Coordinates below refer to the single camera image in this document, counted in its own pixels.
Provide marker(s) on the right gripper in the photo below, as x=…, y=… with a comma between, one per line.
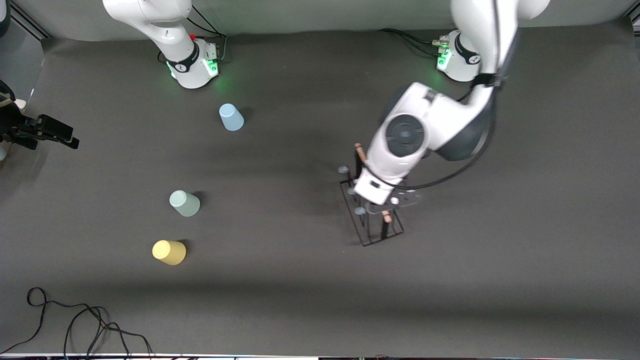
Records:
x=15, y=126

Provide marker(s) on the pale green plastic cup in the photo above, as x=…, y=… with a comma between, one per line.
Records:
x=186, y=204

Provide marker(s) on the yellow plastic cup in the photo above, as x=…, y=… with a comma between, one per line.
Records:
x=170, y=253

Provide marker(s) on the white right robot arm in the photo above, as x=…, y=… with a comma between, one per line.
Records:
x=165, y=30

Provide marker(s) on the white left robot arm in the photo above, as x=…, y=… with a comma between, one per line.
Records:
x=450, y=120

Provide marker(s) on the light blue plastic cup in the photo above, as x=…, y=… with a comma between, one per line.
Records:
x=232, y=120

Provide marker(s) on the beige box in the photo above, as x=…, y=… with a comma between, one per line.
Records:
x=20, y=103

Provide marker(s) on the dark grey table mat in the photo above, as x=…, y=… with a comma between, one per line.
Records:
x=300, y=300

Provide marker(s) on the black frame rail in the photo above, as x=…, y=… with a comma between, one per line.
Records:
x=32, y=24

